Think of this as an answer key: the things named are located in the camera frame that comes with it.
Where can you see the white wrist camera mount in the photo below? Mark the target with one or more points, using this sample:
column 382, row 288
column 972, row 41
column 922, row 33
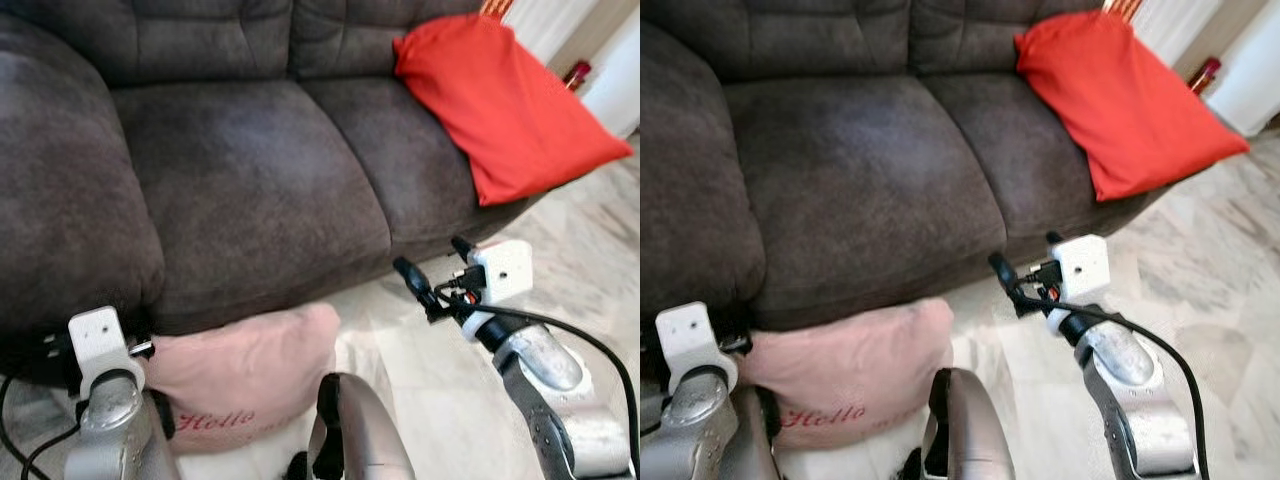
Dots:
column 1085, row 265
column 688, row 335
column 505, row 270
column 98, row 340

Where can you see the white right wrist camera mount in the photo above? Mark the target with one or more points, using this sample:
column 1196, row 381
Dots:
column 1085, row 265
column 505, row 270

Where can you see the red and gold plaque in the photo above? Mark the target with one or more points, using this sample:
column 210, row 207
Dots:
column 494, row 7
column 1122, row 8

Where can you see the grey robot right leg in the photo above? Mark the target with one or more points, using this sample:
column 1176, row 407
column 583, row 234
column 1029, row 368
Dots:
column 970, row 430
column 365, row 430

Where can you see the red fire extinguisher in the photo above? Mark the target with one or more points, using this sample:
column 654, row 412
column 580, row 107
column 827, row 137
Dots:
column 579, row 75
column 1206, row 75

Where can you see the red pillow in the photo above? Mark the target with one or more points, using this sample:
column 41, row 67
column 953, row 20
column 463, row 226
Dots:
column 1120, row 105
column 500, row 110

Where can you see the dark brown fabric sofa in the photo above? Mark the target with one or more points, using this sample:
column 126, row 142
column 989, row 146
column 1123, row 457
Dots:
column 250, row 170
column 860, row 170

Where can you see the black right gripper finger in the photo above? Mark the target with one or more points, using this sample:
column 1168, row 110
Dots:
column 412, row 275
column 1054, row 238
column 1005, row 270
column 462, row 246

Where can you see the pink pillow with Hello print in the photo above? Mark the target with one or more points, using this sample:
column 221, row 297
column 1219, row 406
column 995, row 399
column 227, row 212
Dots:
column 850, row 365
column 240, row 370

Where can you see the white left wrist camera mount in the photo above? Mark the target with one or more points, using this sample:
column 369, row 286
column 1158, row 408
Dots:
column 688, row 335
column 98, row 340

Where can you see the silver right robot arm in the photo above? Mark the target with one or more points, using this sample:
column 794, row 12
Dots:
column 1135, row 395
column 560, row 400

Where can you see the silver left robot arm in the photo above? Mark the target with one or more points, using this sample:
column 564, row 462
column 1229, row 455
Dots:
column 110, row 430
column 695, row 430

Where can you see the white panel with wooden edge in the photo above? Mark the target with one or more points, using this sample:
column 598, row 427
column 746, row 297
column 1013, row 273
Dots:
column 1175, row 22
column 545, row 25

